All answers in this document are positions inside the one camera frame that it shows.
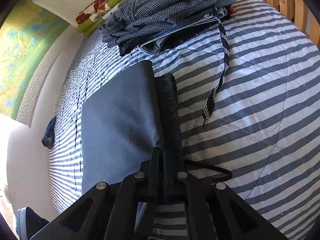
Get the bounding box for dark grey shorts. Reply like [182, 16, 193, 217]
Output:
[81, 60, 233, 240]

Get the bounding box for blue white shoe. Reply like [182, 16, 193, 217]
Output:
[16, 207, 49, 240]

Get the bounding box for blue black striped underwear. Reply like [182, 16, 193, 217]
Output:
[41, 116, 56, 150]

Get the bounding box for striped blue white quilt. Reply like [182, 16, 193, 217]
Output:
[49, 0, 319, 239]

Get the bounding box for green folded blanket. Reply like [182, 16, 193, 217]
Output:
[76, 0, 124, 37]

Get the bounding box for folded dark clothes pile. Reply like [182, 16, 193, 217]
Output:
[99, 0, 236, 56]

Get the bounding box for red cream folded blanket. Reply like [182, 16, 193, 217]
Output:
[75, 0, 109, 24]

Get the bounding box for wooden slat railing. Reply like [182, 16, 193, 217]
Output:
[215, 0, 320, 49]

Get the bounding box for landscape wall tapestry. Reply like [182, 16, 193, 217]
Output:
[1, 0, 75, 126]

